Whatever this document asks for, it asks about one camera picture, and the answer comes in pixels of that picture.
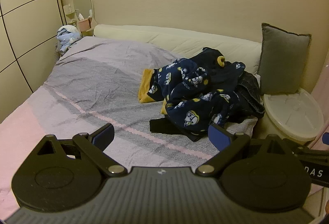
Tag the pink tissue box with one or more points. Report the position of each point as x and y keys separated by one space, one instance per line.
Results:
x=84 y=24

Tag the grey pillow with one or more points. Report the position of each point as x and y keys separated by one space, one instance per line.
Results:
x=282 y=59

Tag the black cloth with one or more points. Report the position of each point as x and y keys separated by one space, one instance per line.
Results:
x=164 y=126

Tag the dark plaid garment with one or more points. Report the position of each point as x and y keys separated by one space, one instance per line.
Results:
x=250 y=95

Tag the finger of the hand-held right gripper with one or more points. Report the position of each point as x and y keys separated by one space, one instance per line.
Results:
x=326 y=138
x=308 y=148

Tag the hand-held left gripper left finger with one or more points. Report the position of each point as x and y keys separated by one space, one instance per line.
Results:
x=104 y=135

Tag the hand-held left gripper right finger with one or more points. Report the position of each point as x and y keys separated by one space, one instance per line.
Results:
x=218 y=136

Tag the pink grey bedspread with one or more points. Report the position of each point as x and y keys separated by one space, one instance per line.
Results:
x=77 y=90

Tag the small white vanity shelf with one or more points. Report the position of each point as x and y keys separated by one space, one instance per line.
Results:
x=69 y=14

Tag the cream wardrobe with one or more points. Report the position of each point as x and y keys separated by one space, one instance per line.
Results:
x=25 y=33

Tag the navy fleece garment yellow trim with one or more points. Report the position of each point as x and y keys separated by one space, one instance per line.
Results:
x=180 y=72

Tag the cream padded headboard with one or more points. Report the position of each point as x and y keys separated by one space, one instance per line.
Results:
x=180 y=41

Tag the oval mirror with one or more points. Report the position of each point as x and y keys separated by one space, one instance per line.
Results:
x=82 y=0

